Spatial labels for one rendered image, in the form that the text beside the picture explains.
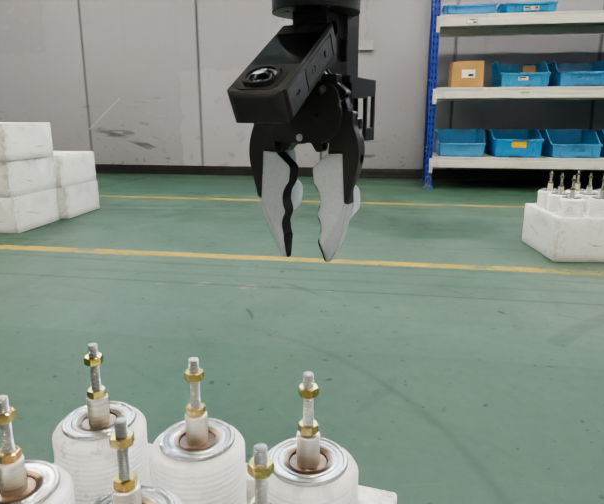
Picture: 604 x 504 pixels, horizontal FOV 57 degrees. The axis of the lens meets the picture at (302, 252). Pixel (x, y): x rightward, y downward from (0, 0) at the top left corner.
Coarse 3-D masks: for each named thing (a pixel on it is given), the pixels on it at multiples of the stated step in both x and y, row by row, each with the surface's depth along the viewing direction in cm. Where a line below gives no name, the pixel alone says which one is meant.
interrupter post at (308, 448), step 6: (318, 432) 52; (300, 438) 52; (306, 438) 51; (312, 438) 51; (318, 438) 52; (300, 444) 52; (306, 444) 51; (312, 444) 51; (318, 444) 52; (300, 450) 52; (306, 450) 52; (312, 450) 52; (318, 450) 52; (300, 456) 52; (306, 456) 52; (312, 456) 52; (318, 456) 52; (300, 462) 52; (306, 462) 52; (312, 462) 52; (318, 462) 52
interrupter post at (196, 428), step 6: (186, 414) 56; (204, 414) 56; (186, 420) 55; (192, 420) 55; (198, 420) 55; (204, 420) 55; (186, 426) 55; (192, 426) 55; (198, 426) 55; (204, 426) 55; (186, 432) 56; (192, 432) 55; (198, 432) 55; (204, 432) 56; (186, 438) 56; (192, 438) 55; (198, 438) 55; (204, 438) 56; (192, 444) 55; (198, 444) 55
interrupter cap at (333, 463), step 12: (288, 444) 55; (324, 444) 55; (336, 444) 55; (276, 456) 53; (288, 456) 53; (324, 456) 54; (336, 456) 53; (276, 468) 52; (288, 468) 52; (300, 468) 52; (312, 468) 52; (324, 468) 52; (336, 468) 52; (288, 480) 50; (300, 480) 50; (312, 480) 50; (324, 480) 50
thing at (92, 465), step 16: (144, 432) 60; (64, 448) 56; (80, 448) 56; (96, 448) 56; (112, 448) 56; (144, 448) 60; (64, 464) 57; (80, 464) 56; (96, 464) 56; (112, 464) 57; (144, 464) 61; (80, 480) 56; (96, 480) 56; (112, 480) 57; (144, 480) 61; (80, 496) 57; (96, 496) 57
